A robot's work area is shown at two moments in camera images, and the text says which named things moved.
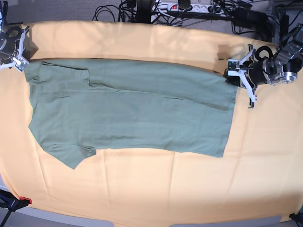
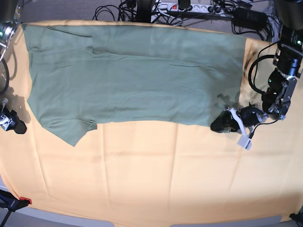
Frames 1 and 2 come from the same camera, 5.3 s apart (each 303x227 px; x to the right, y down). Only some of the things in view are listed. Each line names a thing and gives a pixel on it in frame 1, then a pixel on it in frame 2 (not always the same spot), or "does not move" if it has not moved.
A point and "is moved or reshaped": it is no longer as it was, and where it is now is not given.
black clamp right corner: (298, 218) does not move
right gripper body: (8, 40) -> (8, 121)
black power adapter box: (244, 17) does not move
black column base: (144, 11) does not move
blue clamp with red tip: (11, 202) does not move
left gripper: (266, 69) -> (225, 123)
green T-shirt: (82, 104) is moved or reshaped
